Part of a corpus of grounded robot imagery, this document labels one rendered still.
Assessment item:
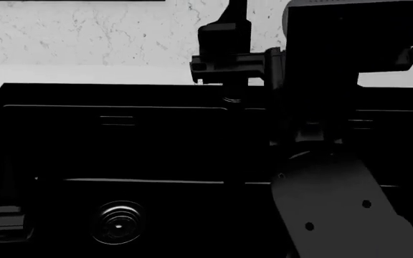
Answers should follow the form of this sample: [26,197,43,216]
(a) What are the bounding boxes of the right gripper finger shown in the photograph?
[198,0,252,56]

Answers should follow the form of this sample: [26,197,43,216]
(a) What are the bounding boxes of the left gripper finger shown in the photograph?
[0,205,25,232]

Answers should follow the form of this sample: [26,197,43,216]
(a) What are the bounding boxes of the round metal sink drain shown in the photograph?
[91,200,146,246]

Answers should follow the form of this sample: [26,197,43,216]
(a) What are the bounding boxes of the black kitchen sink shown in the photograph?
[0,82,413,258]

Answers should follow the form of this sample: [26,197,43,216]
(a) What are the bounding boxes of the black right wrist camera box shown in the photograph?
[281,0,413,51]

